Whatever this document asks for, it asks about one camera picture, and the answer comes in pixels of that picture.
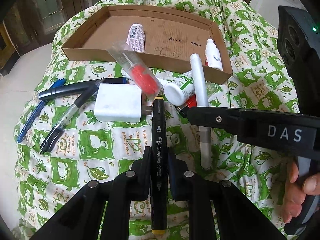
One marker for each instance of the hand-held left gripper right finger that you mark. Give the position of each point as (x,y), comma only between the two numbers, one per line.
(175,180)

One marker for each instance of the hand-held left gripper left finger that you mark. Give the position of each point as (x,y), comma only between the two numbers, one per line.
(143,177)

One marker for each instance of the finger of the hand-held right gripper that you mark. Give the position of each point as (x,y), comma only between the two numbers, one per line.
(212,118)

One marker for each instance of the long white pen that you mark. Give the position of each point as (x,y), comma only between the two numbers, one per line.
(200,85)

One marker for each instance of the black art marker yellow ends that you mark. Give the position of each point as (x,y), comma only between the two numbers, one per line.
(158,142)

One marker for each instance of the white medicine bottle green label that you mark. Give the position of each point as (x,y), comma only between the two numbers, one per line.
(177,90)

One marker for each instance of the white charger adapter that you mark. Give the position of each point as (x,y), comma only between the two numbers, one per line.
(117,102)

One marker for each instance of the red screwdriver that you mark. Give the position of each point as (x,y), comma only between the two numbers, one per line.
(142,76)

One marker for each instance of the brown cardboard box tray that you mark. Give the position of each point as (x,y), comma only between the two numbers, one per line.
(175,27)

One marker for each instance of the clear gel pen black cap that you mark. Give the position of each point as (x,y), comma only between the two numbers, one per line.
(65,116)

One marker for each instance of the person's right hand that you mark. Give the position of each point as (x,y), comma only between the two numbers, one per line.
(293,195)

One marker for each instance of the small red black object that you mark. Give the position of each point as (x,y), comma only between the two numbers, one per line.
(191,103)

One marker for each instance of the green white printed blanket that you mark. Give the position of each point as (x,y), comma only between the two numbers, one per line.
(100,140)

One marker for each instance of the small white bottle red label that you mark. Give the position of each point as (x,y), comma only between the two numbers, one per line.
(213,57)

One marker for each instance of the white tube pink label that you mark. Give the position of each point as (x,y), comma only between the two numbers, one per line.
(136,38)

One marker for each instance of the black marker blue end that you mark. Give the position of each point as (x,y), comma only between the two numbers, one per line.
(65,90)

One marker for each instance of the blue marker pen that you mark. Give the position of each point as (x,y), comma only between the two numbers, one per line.
(30,120)

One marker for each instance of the wooden glass door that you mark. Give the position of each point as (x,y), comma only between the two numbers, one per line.
(50,10)

